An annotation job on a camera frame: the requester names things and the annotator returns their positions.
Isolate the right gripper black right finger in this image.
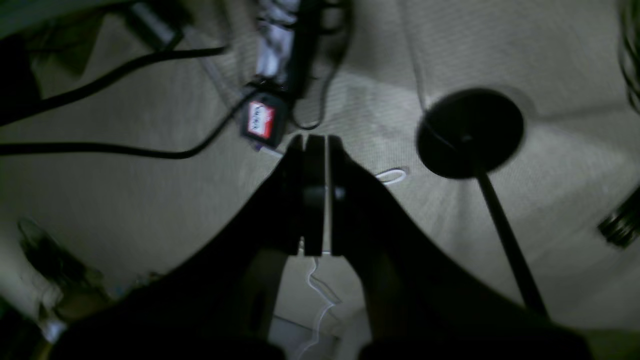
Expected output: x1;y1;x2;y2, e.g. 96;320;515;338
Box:
327;136;591;360

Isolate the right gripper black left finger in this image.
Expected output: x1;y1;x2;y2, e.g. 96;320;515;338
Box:
50;135;326;360

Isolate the black round stand base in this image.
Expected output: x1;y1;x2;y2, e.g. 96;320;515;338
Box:
414;88;549;318

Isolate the black box with name sticker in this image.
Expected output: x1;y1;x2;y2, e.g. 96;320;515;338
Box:
240;89;290;148

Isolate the white cable on floor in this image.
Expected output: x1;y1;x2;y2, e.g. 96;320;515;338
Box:
295;167;408;360

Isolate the thick black cable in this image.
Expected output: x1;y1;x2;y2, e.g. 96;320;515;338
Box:
0;46;261;161

